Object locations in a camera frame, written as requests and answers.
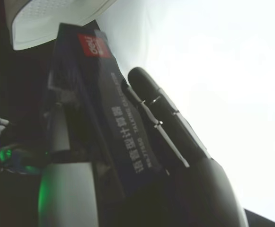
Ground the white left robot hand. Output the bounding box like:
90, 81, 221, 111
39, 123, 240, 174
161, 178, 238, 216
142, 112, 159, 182
37, 67, 249, 227

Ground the blue and white calculator box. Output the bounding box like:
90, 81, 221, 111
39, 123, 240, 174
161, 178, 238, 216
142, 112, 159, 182
44, 22, 164, 198

